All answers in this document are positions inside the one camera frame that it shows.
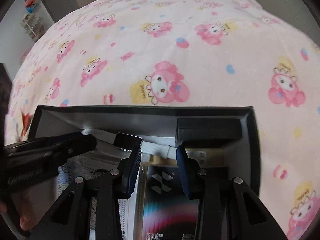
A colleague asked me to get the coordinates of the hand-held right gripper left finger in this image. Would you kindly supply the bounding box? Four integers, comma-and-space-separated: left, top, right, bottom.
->
29, 145, 142, 240

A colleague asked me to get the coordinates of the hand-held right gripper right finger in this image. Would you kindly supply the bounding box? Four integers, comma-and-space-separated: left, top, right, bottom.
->
176, 145, 288, 240

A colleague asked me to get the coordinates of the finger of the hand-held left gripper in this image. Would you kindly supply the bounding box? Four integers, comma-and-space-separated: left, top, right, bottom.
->
3, 131, 97, 164
6, 158, 75, 188

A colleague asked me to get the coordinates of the small glossy black block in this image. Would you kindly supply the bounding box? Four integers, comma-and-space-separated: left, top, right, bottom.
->
113, 132, 144, 148

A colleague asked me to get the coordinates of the cartoon print craft pack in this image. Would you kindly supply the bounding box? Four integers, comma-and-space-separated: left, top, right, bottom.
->
54, 155, 148, 240

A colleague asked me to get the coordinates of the black box with rainbow print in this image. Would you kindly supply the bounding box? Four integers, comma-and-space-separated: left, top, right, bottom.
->
144, 165, 200, 240

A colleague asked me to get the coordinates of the white strap smartwatch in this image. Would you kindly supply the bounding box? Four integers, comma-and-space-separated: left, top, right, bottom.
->
80, 128, 181, 159

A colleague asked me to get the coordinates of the small black box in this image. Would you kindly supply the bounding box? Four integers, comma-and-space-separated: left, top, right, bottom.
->
176, 118, 242, 147

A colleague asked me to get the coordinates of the large black container box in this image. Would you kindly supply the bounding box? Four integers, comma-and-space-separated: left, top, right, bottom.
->
27, 105, 262, 240

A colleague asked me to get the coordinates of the person's left hand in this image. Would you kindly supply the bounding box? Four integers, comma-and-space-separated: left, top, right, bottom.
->
0, 197, 50, 232

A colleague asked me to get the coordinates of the brown cardboard pack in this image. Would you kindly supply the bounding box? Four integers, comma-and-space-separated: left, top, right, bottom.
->
149, 154, 225, 167

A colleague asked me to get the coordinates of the pink printed blanket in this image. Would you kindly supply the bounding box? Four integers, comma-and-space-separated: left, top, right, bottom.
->
5, 0, 320, 240

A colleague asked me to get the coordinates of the wire storage rack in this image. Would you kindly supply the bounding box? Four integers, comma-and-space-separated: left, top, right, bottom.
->
21, 0, 47, 42

